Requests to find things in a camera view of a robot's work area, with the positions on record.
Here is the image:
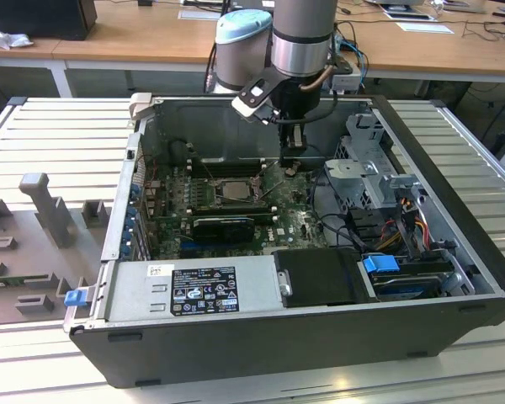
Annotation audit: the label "metal socket cover frame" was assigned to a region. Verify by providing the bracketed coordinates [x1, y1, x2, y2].
[255, 160, 288, 199]

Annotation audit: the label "thin wire locking lever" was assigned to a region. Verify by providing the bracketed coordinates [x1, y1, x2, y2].
[254, 162, 279, 180]
[197, 154, 220, 189]

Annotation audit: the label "CPU socket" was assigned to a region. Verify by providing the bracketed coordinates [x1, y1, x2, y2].
[210, 178, 264, 207]

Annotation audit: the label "black RAM slot bank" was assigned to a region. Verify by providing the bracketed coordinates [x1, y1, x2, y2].
[188, 156, 267, 178]
[191, 201, 277, 222]

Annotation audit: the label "silver metal drive cage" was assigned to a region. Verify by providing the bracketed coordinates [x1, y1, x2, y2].
[323, 111, 430, 211]

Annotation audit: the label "green motherboard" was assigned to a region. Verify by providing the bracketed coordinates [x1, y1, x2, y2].
[145, 162, 333, 260]

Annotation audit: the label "black round component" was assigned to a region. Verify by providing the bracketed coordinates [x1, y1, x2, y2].
[168, 140, 191, 163]

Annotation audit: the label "black graphics card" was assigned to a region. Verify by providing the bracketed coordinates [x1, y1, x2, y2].
[191, 216, 256, 245]

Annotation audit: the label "pale paper sheet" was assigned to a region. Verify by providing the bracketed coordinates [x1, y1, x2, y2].
[178, 8, 226, 21]
[395, 21, 454, 35]

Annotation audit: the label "dark flat tablet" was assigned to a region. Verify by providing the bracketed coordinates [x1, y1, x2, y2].
[382, 11, 437, 21]

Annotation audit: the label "black plastic shroud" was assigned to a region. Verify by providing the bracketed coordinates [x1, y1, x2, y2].
[273, 247, 380, 308]

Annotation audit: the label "grey case corner latch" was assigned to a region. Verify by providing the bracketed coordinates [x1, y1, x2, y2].
[128, 93, 153, 127]

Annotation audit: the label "blue disk carrier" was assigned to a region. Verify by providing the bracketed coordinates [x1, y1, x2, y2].
[361, 252, 401, 287]

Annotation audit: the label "black power supply label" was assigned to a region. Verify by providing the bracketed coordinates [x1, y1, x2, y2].
[170, 265, 240, 316]

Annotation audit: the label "small white sticker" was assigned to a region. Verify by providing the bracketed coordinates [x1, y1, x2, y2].
[145, 263, 176, 279]

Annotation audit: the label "black hard disk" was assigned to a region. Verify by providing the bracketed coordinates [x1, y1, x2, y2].
[372, 273, 443, 302]

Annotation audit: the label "black open PC case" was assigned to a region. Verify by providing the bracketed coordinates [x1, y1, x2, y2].
[62, 92, 505, 391]

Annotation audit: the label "silver power supply unit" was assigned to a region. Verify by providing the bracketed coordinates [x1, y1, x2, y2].
[104, 254, 285, 323]

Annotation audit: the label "grey parts rack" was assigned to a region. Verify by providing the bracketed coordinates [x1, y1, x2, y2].
[0, 172, 113, 325]

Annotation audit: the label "black box on desk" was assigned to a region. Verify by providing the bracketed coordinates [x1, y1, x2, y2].
[0, 0, 98, 41]

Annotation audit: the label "crumpled white paper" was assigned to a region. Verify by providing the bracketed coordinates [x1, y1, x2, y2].
[0, 23, 35, 51]

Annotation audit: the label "green RAM stick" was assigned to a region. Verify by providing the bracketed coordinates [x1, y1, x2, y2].
[0, 275, 51, 290]

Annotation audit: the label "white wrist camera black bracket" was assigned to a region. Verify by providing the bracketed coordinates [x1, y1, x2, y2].
[231, 72, 279, 125]

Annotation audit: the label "blue cable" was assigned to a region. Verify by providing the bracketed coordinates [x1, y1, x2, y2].
[338, 37, 369, 88]

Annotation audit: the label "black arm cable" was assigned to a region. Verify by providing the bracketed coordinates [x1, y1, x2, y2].
[204, 40, 219, 93]

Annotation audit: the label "black internal cable bundle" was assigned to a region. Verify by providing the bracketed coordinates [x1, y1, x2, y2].
[309, 167, 365, 253]

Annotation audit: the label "silver hinge bracket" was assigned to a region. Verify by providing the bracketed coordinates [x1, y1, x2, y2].
[277, 271, 294, 296]

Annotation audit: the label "orange yellow wire bundle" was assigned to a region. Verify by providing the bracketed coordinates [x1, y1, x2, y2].
[378, 212, 431, 250]

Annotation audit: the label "wooden desk white frame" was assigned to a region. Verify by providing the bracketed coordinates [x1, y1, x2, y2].
[0, 0, 505, 100]

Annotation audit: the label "black desk cables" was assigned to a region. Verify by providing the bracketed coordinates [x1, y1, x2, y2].
[462, 16, 505, 44]

